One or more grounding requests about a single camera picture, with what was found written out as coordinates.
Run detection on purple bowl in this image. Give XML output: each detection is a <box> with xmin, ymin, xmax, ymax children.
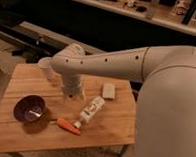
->
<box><xmin>13</xmin><ymin>95</ymin><xmax>46</xmax><ymax>123</ymax></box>

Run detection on white paper cup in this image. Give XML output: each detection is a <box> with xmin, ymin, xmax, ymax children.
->
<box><xmin>37</xmin><ymin>57</ymin><xmax>56</xmax><ymax>80</ymax></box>

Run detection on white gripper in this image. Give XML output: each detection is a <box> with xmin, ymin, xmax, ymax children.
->
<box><xmin>61</xmin><ymin>74</ymin><xmax>85</xmax><ymax>102</ymax></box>

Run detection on wooden table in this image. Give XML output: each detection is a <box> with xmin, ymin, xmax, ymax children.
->
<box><xmin>0</xmin><ymin>64</ymin><xmax>136</xmax><ymax>153</ymax></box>

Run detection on white squeeze bottle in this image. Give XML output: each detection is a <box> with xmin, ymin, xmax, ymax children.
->
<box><xmin>74</xmin><ymin>96</ymin><xmax>105</xmax><ymax>129</ymax></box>

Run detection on long wooden shelf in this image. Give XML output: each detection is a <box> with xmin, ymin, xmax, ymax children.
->
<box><xmin>73</xmin><ymin>0</ymin><xmax>196</xmax><ymax>37</ymax></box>

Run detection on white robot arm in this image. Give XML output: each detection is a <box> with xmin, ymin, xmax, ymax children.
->
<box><xmin>51</xmin><ymin>43</ymin><xmax>196</xmax><ymax>157</ymax></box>

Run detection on orange carrot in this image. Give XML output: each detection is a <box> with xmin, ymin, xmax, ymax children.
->
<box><xmin>57</xmin><ymin>118</ymin><xmax>81</xmax><ymax>135</ymax></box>

